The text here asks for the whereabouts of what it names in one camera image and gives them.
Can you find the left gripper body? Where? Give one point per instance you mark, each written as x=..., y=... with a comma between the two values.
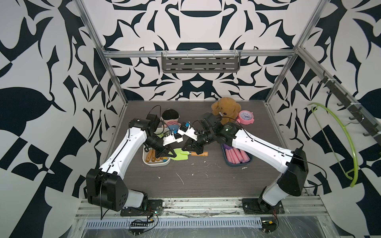
x=157, y=144

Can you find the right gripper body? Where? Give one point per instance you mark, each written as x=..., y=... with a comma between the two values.
x=206, y=136

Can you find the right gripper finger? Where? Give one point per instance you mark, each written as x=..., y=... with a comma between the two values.
x=198, y=151
x=192, y=146

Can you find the green shovel wooden handle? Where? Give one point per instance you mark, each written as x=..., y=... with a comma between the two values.
x=149, y=156
x=184, y=155

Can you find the white storage box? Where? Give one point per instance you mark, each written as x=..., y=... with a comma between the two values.
x=162, y=161

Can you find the purple shovel pink handle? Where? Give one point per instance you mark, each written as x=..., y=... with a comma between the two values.
x=245, y=156
x=237, y=157
x=228, y=154

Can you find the teal storage box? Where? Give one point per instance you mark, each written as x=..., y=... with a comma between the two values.
x=238, y=152

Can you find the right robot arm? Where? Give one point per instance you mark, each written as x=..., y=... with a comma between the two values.
x=292, y=165

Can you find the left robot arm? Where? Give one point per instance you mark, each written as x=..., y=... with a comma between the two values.
x=106, y=187

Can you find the brown plush dog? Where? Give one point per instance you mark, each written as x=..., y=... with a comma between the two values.
x=227, y=108

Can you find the plush doll black hair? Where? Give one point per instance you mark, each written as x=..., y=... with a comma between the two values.
x=170, y=118

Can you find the pink alarm clock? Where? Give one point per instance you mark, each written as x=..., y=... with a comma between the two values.
x=245, y=117

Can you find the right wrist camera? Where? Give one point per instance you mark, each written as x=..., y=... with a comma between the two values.
x=188, y=130

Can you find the grey hook rail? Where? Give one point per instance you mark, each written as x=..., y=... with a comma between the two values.
x=359, y=114

